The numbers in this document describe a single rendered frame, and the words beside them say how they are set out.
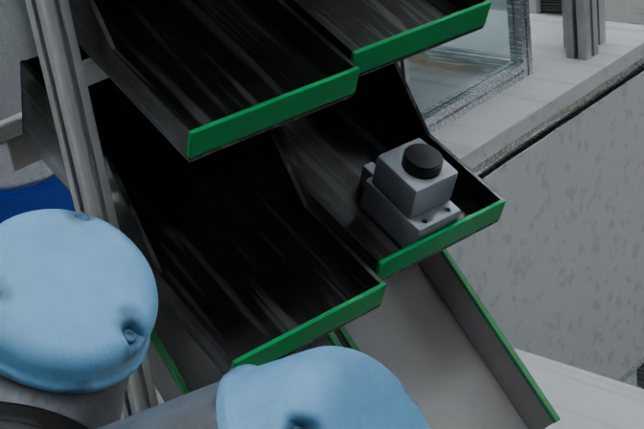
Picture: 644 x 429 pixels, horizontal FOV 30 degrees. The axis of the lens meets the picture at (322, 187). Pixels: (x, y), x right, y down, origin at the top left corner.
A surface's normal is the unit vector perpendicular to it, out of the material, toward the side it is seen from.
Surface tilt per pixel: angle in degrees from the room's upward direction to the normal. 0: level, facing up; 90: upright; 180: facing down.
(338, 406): 63
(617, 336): 90
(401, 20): 25
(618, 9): 90
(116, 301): 40
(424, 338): 45
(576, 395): 0
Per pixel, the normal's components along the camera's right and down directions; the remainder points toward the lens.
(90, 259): 0.38, -0.56
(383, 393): 0.76, -0.36
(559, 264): 0.74, 0.18
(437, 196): 0.61, 0.61
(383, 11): 0.14, -0.72
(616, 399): -0.13, -0.91
